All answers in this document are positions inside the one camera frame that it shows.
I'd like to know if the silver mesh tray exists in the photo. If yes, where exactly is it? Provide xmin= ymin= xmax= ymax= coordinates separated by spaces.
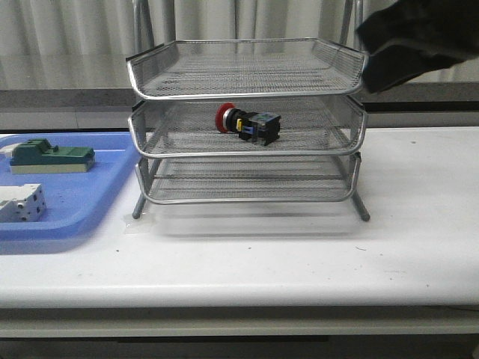
xmin=128 ymin=95 xmax=367 ymax=159
xmin=135 ymin=153 xmax=361 ymax=205
xmin=126 ymin=38 xmax=367 ymax=101

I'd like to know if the blue plastic tray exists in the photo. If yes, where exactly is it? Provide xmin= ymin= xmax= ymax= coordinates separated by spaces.
xmin=1 ymin=132 xmax=138 ymax=254

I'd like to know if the white circuit breaker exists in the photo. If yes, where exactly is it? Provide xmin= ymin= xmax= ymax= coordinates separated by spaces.
xmin=1 ymin=183 xmax=46 ymax=223

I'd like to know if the red emergency stop button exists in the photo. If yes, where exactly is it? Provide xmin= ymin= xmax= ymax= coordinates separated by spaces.
xmin=215 ymin=102 xmax=281 ymax=146

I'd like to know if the green terminal block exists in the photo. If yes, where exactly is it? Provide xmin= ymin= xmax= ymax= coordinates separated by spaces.
xmin=10 ymin=138 xmax=96 ymax=174

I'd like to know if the white curtain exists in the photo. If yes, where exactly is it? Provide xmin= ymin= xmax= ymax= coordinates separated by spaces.
xmin=1 ymin=1 xmax=346 ymax=56

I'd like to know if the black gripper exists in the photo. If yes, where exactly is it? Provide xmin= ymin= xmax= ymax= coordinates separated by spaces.
xmin=356 ymin=1 xmax=478 ymax=93

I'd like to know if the grey stone counter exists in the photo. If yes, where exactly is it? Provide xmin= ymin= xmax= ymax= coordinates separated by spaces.
xmin=0 ymin=48 xmax=479 ymax=113

